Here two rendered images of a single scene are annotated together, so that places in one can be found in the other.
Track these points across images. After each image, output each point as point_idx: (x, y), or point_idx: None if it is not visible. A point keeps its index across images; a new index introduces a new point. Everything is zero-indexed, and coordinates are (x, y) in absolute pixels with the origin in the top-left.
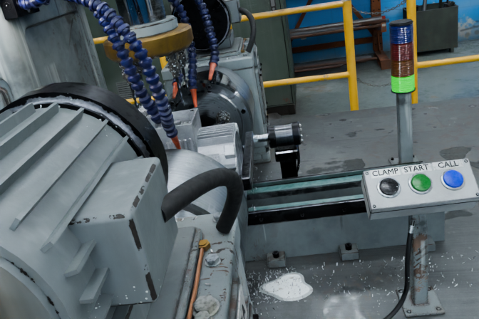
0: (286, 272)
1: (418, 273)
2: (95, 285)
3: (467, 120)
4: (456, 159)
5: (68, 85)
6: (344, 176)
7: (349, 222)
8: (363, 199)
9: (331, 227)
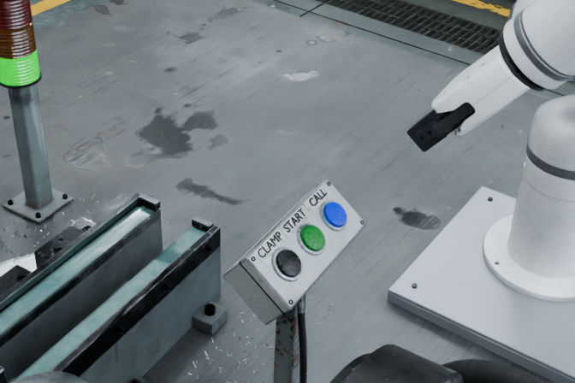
0: None
1: (295, 362)
2: None
3: (44, 90)
4: (320, 186)
5: (381, 379)
6: (49, 273)
7: (126, 346)
8: (139, 297)
9: (104, 372)
